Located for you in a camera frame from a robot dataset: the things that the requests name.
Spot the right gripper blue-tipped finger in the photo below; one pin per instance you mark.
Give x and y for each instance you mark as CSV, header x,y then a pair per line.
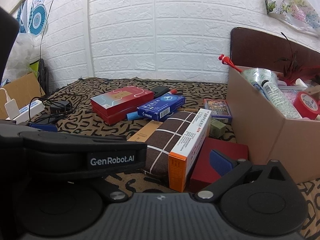
x,y
230,170

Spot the dark red box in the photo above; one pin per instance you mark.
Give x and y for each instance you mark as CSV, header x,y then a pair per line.
x,y
210,166

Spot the orange white medicine box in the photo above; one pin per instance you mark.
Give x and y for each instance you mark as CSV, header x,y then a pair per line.
x,y
184,153

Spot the brown checked glasses case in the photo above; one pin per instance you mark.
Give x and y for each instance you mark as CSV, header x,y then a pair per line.
x,y
162,141

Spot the blue medicine box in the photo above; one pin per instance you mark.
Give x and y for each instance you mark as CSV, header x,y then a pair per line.
x,y
157,109

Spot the olive green small box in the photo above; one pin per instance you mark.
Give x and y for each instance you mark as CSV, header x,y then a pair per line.
x,y
217,128

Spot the cardboard storage box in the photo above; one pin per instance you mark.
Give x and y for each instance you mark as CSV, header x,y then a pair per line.
x,y
269,135

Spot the colourful card box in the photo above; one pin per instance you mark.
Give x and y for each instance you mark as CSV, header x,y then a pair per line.
x,y
220,110

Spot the white power strip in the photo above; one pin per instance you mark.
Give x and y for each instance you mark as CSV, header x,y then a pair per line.
x,y
29,111

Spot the black power adapter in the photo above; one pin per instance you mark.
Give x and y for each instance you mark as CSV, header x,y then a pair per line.
x,y
60,106

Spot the white charger plug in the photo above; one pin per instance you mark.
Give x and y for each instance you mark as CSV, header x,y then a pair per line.
x,y
12,109

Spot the white tube with label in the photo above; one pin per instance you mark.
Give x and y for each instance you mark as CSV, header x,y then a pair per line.
x,y
279,100

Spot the letter patterned brown cloth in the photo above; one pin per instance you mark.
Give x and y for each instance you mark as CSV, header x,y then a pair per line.
x,y
84,121

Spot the tan slim box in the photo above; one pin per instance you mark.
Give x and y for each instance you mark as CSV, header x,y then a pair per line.
x,y
145,132

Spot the left cardboard box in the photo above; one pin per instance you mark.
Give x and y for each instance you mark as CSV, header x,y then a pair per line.
x,y
24,89

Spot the red green marker pen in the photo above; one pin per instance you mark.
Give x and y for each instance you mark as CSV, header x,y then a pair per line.
x,y
175,92

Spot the red gradient gift box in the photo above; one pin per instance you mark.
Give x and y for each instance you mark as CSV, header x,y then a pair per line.
x,y
113,106

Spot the red tape roll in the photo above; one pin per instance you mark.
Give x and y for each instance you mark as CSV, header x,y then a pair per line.
x,y
306,106

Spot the light blue tube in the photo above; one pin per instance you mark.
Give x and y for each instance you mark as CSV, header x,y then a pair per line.
x,y
133,116

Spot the black car key pouch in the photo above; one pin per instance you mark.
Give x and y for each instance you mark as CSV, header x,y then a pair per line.
x,y
159,91

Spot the red nozzle bottle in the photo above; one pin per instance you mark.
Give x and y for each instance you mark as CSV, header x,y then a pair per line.
x,y
226,60

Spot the black feather toy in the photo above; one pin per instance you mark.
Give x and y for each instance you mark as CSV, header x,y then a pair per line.
x,y
294,70

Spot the dark wooden board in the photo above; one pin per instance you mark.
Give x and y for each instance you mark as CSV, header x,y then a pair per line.
x,y
252,48

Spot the floral plastic bag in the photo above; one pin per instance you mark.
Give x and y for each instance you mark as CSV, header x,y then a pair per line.
x,y
302,15

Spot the blue round wall fan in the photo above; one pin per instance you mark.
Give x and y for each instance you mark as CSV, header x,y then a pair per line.
x,y
37,19

